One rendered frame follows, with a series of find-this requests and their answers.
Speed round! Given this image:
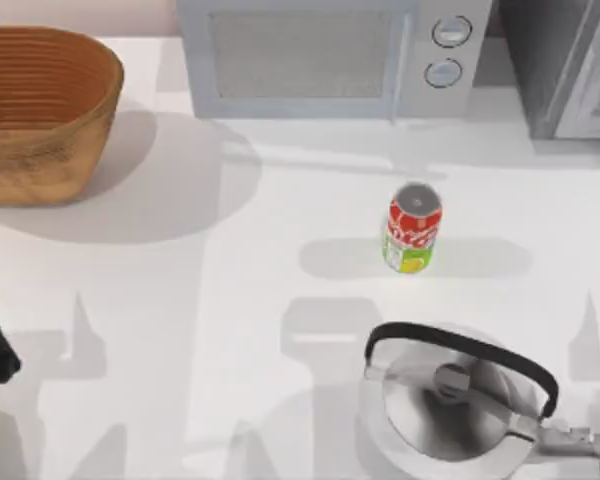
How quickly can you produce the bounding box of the red and green can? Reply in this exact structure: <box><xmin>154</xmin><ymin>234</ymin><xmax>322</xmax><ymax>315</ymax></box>
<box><xmin>381</xmin><ymin>182</ymin><xmax>443</xmax><ymax>276</ymax></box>

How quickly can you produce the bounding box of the microwave oven door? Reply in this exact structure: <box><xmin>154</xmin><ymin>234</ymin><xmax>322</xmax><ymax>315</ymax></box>
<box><xmin>177</xmin><ymin>0</ymin><xmax>412</xmax><ymax>125</ymax></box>

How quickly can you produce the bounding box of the pale microwave oven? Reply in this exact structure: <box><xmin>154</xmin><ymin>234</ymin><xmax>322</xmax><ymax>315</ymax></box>
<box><xmin>175</xmin><ymin>0</ymin><xmax>495</xmax><ymax>126</ymax></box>

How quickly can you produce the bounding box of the round microwave knob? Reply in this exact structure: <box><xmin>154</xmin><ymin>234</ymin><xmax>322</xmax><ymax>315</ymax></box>
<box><xmin>423</xmin><ymin>56</ymin><xmax>464</xmax><ymax>90</ymax></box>
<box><xmin>431</xmin><ymin>14</ymin><xmax>474</xmax><ymax>50</ymax></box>

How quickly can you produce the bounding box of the brown wooden basket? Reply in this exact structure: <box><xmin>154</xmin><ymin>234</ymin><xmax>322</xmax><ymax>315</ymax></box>
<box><xmin>0</xmin><ymin>25</ymin><xmax>126</xmax><ymax>207</ymax></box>

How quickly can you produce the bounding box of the silver kettle with black handle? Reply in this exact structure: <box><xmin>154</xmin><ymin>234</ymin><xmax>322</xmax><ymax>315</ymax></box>
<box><xmin>362</xmin><ymin>321</ymin><xmax>600</xmax><ymax>480</ymax></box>

